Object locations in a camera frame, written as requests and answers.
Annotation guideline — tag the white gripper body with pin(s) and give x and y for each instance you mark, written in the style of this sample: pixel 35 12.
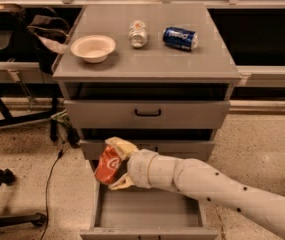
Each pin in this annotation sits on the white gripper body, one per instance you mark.
pixel 142 168

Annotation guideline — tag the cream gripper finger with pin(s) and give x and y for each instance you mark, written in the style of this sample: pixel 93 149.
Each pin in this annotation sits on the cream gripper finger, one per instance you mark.
pixel 123 148
pixel 122 182

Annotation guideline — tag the red coke can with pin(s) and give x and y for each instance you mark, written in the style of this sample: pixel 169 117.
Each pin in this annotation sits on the red coke can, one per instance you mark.
pixel 108 166

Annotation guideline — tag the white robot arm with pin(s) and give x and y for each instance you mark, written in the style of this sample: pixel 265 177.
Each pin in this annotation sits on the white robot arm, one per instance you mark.
pixel 200 181

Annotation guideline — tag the grey bottom drawer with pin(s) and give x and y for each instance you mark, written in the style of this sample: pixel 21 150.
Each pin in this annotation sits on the grey bottom drawer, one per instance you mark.
pixel 145 214

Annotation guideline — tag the grey drawer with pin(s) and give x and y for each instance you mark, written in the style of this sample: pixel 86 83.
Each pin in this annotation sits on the grey drawer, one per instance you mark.
pixel 177 148
pixel 145 214
pixel 121 114

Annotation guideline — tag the grey middle drawer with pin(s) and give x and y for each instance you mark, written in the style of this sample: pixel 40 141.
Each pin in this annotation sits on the grey middle drawer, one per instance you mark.
pixel 177 148

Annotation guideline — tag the grey top drawer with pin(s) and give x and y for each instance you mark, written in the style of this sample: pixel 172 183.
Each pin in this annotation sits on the grey top drawer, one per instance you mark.
pixel 121 114

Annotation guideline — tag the grey drawer cabinet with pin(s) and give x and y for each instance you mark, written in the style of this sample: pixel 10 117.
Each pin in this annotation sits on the grey drawer cabinet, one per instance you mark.
pixel 155 72

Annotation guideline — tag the silver white soda can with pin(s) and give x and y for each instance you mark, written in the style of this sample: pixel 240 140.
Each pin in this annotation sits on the silver white soda can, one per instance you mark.
pixel 138 35

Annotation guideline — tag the blue pepsi can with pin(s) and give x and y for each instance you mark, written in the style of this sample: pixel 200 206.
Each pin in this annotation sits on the blue pepsi can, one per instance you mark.
pixel 180 38

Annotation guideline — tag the green object on floor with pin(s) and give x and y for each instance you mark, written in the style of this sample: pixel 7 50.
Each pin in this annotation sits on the green object on floor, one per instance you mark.
pixel 63 119

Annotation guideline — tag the white bowl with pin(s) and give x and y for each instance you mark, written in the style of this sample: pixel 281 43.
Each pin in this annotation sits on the white bowl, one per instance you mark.
pixel 93 48

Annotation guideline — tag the dark jacket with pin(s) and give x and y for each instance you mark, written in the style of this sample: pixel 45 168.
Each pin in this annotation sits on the dark jacket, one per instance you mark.
pixel 49 32

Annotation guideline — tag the black backpack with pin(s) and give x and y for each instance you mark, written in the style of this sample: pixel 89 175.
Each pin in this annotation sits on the black backpack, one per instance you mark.
pixel 12 28

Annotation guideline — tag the black table frame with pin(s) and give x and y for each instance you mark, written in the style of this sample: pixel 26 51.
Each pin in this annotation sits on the black table frame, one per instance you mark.
pixel 10 120

